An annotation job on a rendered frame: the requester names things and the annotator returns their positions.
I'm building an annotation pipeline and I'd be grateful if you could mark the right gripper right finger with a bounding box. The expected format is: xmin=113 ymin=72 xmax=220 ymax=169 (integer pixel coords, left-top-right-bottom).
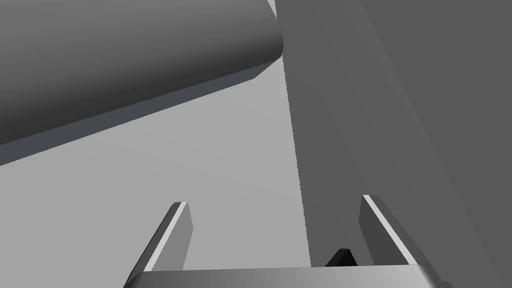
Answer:
xmin=358 ymin=194 xmax=429 ymax=267

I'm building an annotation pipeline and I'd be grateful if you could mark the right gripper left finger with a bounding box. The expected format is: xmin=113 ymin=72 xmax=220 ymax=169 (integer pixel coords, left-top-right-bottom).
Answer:
xmin=131 ymin=201 xmax=195 ymax=275

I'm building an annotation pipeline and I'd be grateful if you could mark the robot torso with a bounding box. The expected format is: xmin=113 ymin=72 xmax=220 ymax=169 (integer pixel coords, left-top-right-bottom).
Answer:
xmin=0 ymin=0 xmax=285 ymax=167

